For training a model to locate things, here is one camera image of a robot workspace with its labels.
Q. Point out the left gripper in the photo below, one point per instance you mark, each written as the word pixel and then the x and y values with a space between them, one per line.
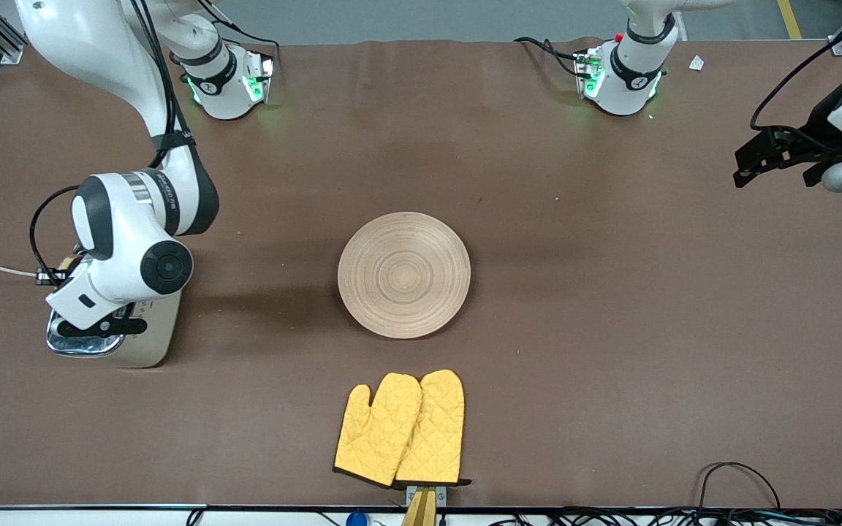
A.
pixel 821 119

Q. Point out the round wooden plate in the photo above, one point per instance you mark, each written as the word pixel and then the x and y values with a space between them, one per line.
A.
pixel 404 275

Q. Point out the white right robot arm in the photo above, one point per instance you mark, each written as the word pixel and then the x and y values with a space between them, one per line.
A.
pixel 121 212

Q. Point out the chrome and beige toaster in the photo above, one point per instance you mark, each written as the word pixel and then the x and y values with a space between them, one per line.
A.
pixel 150 343

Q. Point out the small white paper scrap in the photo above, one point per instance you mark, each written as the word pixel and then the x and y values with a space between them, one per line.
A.
pixel 696 63

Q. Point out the brown table cover sheet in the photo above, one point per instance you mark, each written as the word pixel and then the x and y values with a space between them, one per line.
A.
pixel 611 256

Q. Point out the yellow quilted oven mitt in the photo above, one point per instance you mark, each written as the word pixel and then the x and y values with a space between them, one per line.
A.
pixel 377 438
pixel 439 431

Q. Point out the small blue round object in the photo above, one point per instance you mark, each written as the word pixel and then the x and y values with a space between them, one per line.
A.
pixel 356 520

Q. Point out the grey metal bracket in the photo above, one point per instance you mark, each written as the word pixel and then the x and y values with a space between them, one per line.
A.
pixel 441 495

